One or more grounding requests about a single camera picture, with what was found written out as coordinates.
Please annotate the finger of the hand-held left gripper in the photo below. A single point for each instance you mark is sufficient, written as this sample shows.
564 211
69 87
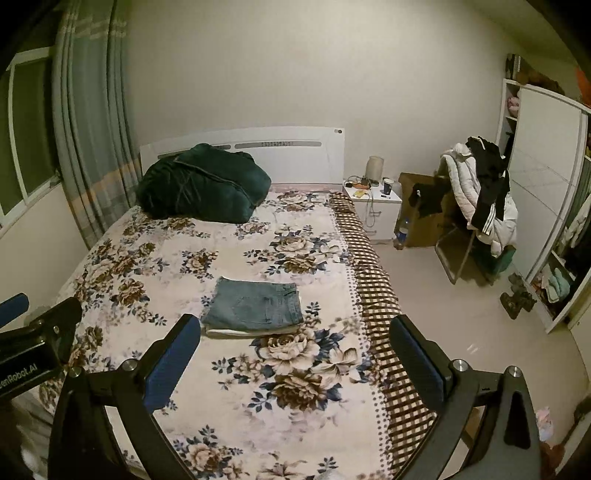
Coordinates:
57 323
13 309

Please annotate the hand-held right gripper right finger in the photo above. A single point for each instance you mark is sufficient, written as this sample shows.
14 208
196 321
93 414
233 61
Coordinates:
418 362

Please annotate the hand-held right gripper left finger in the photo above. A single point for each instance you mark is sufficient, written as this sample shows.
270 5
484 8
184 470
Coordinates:
171 362

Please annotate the blue denim pants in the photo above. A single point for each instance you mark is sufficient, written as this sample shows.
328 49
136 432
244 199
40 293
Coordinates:
254 302

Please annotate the floral blanket with checkered border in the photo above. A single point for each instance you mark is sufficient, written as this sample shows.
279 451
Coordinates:
258 383

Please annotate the dark shoes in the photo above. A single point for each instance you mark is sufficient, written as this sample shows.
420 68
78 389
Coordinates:
519 297

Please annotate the plastic water bottle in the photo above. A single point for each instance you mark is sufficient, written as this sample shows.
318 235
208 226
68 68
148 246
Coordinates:
401 233

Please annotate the green bin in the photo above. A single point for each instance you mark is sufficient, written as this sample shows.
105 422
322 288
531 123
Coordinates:
501 261

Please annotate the brown cardboard box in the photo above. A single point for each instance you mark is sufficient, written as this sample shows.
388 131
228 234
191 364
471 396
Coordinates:
427 230

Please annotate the pink cloth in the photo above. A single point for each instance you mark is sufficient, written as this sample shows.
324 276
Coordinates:
546 422

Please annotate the white nightstand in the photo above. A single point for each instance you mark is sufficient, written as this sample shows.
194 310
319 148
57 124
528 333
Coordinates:
385 217

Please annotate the black cloth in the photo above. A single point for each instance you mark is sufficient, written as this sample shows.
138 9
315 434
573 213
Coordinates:
427 198

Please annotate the white-framed window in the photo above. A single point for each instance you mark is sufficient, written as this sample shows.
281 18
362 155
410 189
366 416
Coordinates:
23 138

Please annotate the dark cup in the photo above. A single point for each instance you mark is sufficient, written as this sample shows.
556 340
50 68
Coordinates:
388 187

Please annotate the dark green quilt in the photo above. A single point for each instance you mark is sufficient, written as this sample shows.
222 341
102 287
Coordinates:
203 182

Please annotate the white padded jacket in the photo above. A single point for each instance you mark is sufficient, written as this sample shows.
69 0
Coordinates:
461 184

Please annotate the black garment with white stripes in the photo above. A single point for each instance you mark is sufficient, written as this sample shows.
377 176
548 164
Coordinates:
491 180

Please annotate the white table lamp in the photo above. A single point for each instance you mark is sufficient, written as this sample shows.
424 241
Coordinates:
375 168

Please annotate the grey-green striped curtain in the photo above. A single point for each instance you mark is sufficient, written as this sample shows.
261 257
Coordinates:
87 115

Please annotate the white wardrobe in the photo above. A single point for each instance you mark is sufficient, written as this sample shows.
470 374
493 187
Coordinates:
540 175

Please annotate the white bed headboard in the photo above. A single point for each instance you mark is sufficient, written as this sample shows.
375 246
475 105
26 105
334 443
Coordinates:
300 157

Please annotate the brown bag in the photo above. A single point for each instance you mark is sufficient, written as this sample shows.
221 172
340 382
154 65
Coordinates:
531 76

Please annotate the metal frame chair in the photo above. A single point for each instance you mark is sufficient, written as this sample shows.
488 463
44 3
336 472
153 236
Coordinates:
450 261

